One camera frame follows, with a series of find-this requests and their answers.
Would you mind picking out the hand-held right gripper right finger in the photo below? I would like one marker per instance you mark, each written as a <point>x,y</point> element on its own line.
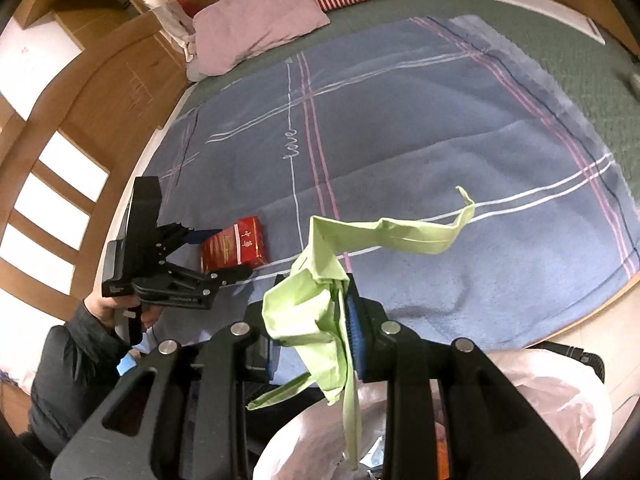
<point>357,340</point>

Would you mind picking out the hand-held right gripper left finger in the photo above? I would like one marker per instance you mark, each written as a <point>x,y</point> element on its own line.
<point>220,385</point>

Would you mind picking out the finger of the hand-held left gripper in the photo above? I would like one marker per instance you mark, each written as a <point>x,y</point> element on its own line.
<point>200,236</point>
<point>225,276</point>

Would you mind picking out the red patterned box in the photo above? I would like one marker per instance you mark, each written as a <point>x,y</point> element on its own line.
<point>232,245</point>

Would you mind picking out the green plastic wrapper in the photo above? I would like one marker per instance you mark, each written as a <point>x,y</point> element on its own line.
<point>305,310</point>

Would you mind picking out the white bin with plastic liner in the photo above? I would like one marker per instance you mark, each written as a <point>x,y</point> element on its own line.
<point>550,410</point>

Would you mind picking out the person's left forearm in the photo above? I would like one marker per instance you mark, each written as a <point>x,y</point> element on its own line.
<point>70,375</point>

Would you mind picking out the person's left hand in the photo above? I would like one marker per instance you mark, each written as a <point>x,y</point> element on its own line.
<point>100,307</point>

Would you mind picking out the grey pillow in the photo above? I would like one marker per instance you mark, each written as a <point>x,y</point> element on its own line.
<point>196,69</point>

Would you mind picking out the blue striped blanket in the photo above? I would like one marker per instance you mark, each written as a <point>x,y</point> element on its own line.
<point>425,135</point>

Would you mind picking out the pink pillow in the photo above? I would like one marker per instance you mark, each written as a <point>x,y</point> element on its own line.
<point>260,20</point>

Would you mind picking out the white fluffy plush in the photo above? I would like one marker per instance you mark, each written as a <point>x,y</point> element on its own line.
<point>162,5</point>

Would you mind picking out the green mattress pad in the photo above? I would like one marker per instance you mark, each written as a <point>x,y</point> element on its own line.
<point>550,60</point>

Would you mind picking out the flat white board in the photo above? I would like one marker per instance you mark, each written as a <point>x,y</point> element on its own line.
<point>545,10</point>

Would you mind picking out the wooden bunk bed frame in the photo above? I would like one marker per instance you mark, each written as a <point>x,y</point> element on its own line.
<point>125,90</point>

